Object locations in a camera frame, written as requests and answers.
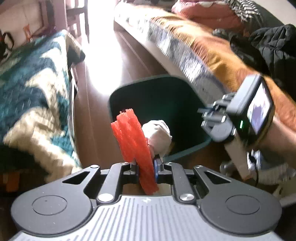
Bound dark green trash bin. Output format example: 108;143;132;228
108;75;212;163

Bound teal patterned quilt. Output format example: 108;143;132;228
0;31;86;183

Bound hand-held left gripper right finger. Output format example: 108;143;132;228
153;160;234;205

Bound white bed frame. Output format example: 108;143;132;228
114;21;192;81

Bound red foam net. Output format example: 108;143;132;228
111;108;160;195

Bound person's right forearm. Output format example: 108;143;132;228
246;111;296;186

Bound black quilted jacket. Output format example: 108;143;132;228
213;24;296;80

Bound black orange backpack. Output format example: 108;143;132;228
0;32;15;58

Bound black white striped cloth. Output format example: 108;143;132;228
223;0;264;22

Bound bed with orange quilt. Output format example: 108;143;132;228
114;0;296;139

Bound wooden chair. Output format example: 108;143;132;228
65;0;90;44

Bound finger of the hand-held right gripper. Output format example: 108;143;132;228
198;107;228;128
211;93;236;109

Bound dark grey cloth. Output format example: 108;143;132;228
257;5;285;28

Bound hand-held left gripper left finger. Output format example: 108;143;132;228
61;162;140;205

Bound white tissue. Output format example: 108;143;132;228
142;120;173;160

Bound pink wooden desk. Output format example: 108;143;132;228
39;0;72;30

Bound orange box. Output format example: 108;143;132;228
5;178;20;193

